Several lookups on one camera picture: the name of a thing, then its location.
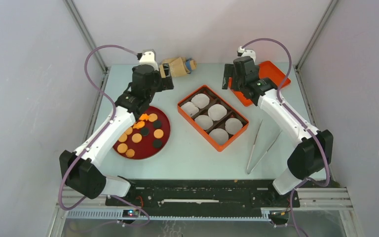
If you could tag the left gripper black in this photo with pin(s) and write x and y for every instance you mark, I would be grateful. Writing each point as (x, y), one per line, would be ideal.
(165, 83)

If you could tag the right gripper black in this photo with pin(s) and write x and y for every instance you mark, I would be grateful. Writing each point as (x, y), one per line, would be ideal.
(227, 77)

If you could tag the round tan biscuit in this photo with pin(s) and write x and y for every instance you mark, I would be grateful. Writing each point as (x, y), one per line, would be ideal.
(129, 131)
(123, 138)
(136, 138)
(130, 153)
(158, 133)
(152, 117)
(122, 148)

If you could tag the black sandwich cookie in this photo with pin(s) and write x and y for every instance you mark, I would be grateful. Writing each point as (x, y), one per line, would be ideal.
(157, 124)
(144, 131)
(157, 143)

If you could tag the orange cookie box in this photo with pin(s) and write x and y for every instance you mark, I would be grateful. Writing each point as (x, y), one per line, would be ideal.
(215, 119)

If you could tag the dark red round plate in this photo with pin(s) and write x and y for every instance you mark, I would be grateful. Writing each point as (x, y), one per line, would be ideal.
(144, 149)

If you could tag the metal tongs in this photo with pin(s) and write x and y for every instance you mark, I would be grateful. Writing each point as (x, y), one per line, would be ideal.
(266, 136)

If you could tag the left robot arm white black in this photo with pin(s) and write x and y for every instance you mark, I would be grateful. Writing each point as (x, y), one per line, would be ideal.
(80, 168)

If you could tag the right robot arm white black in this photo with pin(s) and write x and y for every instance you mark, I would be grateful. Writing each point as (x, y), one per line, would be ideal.
(313, 147)

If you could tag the beige cloth bundle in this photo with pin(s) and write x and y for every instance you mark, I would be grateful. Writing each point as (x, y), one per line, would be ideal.
(179, 66)

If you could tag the orange fish cookie upper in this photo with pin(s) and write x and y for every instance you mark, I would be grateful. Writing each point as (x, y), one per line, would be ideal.
(144, 117)

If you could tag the orange fish cookie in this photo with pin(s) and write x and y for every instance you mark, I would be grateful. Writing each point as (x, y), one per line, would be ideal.
(139, 124)
(144, 117)

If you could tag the orange fish cookie lower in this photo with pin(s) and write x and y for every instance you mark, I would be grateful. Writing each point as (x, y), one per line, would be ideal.
(139, 124)

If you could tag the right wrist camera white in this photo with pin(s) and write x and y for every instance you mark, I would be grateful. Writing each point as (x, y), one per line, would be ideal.
(242, 52)

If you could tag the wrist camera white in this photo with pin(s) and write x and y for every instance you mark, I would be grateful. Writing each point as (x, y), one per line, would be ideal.
(148, 57)
(242, 52)

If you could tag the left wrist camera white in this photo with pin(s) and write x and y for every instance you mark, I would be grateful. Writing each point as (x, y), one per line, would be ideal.
(148, 57)

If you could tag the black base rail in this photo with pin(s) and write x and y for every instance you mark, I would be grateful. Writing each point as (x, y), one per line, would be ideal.
(207, 198)

